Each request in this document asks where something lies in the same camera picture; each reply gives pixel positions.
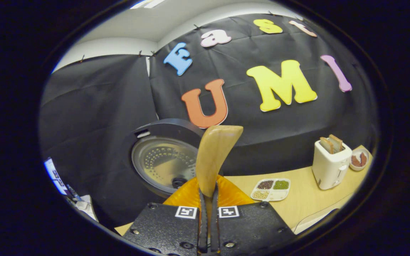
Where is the white toaster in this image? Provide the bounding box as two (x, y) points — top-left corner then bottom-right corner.
(312, 140), (353, 190)

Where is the long ceiling light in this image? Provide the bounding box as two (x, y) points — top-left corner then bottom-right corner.
(130, 0), (166, 9)

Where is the wooden spoon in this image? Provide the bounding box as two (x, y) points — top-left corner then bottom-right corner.
(195, 125), (244, 249)

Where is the computer monitor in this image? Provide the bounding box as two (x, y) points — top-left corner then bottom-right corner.
(44, 158), (68, 196)

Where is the silver black rice cooker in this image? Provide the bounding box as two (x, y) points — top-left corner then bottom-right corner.
(122, 118), (205, 199)

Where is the white round plate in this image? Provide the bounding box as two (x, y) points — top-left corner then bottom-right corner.
(349, 148), (370, 171)

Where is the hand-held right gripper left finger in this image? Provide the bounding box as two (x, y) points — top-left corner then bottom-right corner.
(121, 176), (209, 256)

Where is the white divided bean dish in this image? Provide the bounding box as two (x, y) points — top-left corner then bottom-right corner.
(250, 178), (291, 202)

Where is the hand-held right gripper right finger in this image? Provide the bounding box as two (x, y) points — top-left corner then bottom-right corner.
(210, 176), (296, 255)

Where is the toast bread slice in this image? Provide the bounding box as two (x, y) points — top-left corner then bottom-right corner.
(320, 137), (334, 154)
(329, 134), (343, 153)

